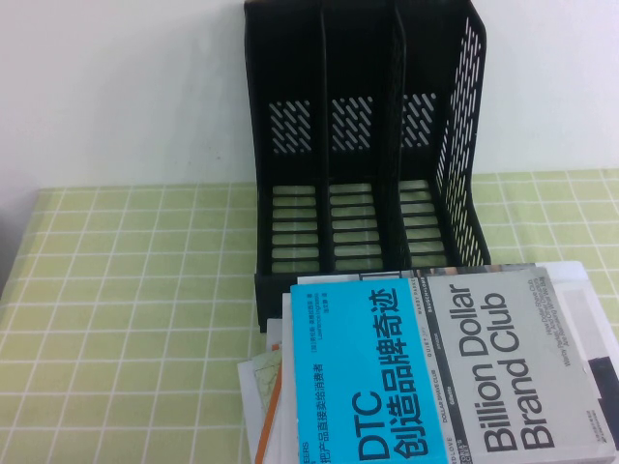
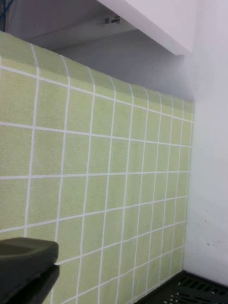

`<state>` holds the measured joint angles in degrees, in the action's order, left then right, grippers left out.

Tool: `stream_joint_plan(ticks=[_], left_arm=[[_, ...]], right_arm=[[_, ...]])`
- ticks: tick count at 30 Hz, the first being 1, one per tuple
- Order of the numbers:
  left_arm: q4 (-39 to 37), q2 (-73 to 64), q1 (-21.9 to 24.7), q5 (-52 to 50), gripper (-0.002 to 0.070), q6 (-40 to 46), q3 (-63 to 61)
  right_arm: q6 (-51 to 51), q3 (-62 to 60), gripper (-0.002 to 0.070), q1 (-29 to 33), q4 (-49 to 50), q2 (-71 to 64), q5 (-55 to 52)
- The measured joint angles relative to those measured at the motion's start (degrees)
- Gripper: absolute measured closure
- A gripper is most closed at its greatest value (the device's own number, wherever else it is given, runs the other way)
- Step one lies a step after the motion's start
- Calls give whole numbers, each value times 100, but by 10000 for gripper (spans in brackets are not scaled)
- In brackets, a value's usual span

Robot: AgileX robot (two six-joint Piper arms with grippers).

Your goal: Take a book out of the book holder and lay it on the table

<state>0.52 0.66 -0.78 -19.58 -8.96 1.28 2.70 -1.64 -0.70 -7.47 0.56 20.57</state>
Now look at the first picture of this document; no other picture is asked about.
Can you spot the blue DTC paperback book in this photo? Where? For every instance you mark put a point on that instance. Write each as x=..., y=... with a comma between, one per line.
x=435, y=362

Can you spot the black plastic book holder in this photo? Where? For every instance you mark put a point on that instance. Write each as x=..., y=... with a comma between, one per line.
x=358, y=145

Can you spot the white paper sheet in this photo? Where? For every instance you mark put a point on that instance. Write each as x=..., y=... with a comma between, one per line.
x=248, y=411
x=274, y=331

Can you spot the pale green map sheet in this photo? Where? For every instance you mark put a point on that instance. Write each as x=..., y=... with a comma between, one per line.
x=267, y=374

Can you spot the white booklet with orange edge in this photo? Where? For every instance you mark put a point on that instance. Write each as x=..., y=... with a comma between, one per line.
x=273, y=425

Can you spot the green checked tablecloth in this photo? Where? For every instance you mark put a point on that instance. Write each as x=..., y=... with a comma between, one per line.
x=121, y=290

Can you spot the white magazine with man cover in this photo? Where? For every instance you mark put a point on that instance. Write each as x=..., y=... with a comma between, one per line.
x=602, y=377

